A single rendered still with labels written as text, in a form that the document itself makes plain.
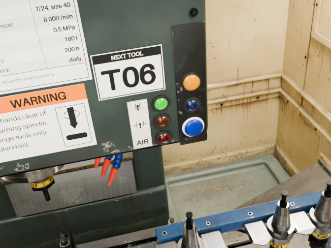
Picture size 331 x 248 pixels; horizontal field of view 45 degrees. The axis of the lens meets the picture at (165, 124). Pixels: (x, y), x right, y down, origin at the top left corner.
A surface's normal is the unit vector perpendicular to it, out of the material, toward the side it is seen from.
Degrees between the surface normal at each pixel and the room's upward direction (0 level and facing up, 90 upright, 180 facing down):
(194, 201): 0
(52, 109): 90
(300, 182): 24
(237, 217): 0
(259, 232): 0
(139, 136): 90
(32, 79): 90
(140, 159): 90
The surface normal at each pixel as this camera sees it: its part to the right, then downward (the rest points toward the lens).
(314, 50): -0.97, 0.18
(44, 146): 0.22, 0.53
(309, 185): -0.47, -0.68
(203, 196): -0.07, -0.83
